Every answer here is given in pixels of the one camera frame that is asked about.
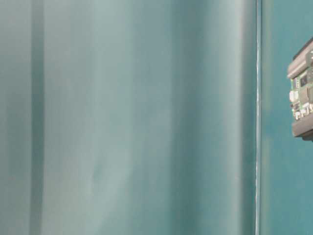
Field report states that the green circuit board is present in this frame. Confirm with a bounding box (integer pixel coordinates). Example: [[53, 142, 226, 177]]
[[290, 67, 313, 121]]

